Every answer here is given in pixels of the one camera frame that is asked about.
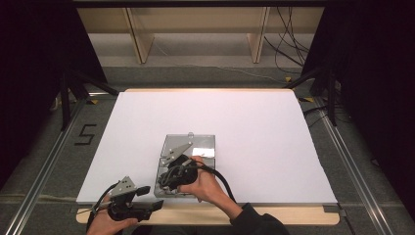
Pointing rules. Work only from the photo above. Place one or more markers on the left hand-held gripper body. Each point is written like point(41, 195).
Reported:
point(125, 209)

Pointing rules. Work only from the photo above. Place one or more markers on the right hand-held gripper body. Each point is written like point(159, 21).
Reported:
point(179, 171)

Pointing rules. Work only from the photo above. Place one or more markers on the clear plastic compartment box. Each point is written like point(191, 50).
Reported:
point(202, 143)

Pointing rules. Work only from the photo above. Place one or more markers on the person's left hand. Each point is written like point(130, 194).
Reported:
point(104, 225)

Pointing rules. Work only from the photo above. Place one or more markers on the person's right hand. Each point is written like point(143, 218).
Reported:
point(204, 186)

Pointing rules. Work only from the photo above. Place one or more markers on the white paper sheet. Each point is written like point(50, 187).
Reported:
point(261, 130)

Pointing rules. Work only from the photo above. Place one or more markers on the black tripod stand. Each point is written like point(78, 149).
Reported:
point(331, 98)
point(67, 98)

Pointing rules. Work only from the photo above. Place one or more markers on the yellow black tape marker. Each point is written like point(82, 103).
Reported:
point(288, 79)

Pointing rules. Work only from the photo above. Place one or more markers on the light wooden shelf unit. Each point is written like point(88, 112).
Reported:
point(195, 19)

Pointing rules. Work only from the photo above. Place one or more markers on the black curtain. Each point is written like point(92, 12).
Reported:
point(29, 65)
point(375, 81)

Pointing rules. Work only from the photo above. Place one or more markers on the aluminium floor rail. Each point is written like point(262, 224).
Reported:
point(45, 163)
point(352, 163)

